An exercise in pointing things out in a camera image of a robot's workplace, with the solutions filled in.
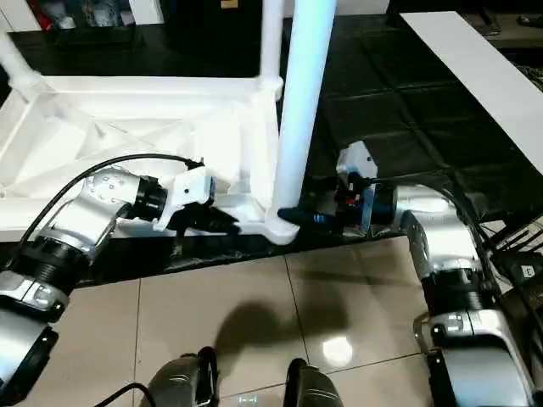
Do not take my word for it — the white plastic table top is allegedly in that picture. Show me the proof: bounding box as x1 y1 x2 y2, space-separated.
0 75 300 247

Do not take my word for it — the white glass door cabinet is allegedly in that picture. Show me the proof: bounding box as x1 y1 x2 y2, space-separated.
0 0 165 33

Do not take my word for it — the black metal stand bar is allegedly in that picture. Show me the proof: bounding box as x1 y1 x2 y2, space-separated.
487 220 543 251

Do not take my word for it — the flat white board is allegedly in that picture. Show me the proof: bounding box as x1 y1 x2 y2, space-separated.
400 11 543 149

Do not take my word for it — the grey left robot foot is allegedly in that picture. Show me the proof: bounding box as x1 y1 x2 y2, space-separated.
146 346 220 407

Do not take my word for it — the black device with white label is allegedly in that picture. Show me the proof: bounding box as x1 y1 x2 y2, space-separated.
507 254 543 283

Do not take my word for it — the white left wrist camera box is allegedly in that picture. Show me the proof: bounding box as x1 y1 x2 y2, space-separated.
154 167 217 232

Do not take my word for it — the white plastic table leg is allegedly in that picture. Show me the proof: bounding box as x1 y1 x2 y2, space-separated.
258 0 286 98
265 0 339 221
0 31 43 101

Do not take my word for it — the black work mat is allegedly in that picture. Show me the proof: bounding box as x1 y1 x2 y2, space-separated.
0 12 543 285

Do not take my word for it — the black box with gold label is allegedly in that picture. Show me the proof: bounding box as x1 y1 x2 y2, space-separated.
163 0 266 47

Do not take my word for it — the thin grey tripod stand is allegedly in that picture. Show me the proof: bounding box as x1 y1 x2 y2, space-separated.
413 313 434 353

